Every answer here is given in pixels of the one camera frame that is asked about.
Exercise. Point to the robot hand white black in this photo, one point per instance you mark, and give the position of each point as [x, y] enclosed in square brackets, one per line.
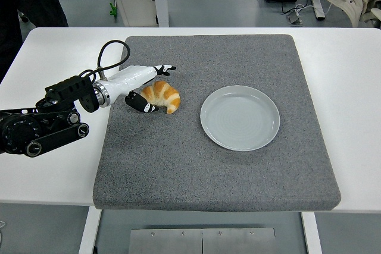
[131, 78]

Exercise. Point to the white table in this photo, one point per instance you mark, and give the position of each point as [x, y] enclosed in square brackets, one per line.
[59, 176]

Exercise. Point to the small green object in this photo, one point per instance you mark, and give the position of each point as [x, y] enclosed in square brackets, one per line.
[112, 8]

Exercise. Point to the croissant bread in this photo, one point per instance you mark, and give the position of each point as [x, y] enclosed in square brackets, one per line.
[163, 93]

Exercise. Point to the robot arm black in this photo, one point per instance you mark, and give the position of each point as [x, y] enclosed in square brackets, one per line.
[21, 132]

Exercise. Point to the grey speckled mat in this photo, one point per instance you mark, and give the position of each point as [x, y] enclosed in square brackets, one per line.
[208, 170]

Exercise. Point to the grey metal plate with screws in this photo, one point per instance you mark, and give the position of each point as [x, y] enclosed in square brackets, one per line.
[178, 242]

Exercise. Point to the grey floor adapter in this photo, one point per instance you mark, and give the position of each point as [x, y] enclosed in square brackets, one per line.
[294, 18]

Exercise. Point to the grey round plate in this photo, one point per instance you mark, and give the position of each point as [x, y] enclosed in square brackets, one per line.
[239, 118]

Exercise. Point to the person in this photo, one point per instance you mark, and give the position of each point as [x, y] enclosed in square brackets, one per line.
[29, 4]

